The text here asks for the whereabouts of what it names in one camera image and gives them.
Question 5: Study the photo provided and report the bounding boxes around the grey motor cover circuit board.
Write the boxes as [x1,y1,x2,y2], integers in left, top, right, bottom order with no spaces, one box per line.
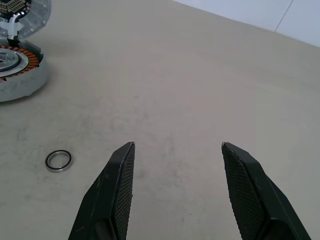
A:
[0,0,53,42]

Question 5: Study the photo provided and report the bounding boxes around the silver bearing ring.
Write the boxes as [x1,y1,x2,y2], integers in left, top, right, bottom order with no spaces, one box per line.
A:
[45,149,73,173]

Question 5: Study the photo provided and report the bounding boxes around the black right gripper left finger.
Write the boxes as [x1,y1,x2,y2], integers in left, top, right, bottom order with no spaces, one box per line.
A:
[67,141,136,240]

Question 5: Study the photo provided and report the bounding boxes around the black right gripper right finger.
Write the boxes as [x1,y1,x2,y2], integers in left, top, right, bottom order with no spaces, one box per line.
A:
[221,141,312,240]

